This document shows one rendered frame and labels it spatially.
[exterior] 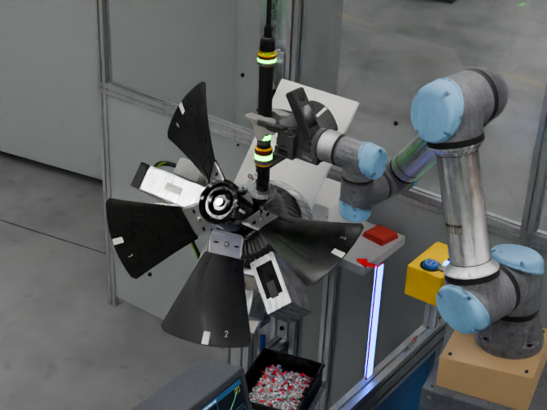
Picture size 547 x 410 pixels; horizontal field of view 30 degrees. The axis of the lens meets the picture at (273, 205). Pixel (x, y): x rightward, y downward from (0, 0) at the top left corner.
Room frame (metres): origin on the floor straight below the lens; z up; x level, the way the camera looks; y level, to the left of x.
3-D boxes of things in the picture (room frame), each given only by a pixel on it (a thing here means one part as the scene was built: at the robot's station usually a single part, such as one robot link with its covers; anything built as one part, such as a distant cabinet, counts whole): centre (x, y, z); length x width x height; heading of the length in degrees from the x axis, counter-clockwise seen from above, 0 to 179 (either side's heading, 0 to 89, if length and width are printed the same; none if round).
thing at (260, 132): (2.21, 0.04, 1.44); 0.09 x 0.03 x 0.06; 65
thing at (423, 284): (2.26, -0.43, 1.02); 0.16 x 0.10 x 0.11; 144
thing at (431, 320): (2.26, -0.43, 0.92); 0.03 x 0.03 x 0.12; 54
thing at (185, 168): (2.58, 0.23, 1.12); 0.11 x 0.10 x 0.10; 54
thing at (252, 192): (2.24, 0.03, 1.31); 0.09 x 0.07 x 0.10; 179
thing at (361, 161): (2.08, -0.19, 1.44); 0.11 x 0.08 x 0.09; 54
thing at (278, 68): (2.86, 0.02, 1.35); 0.10 x 0.07 x 0.08; 179
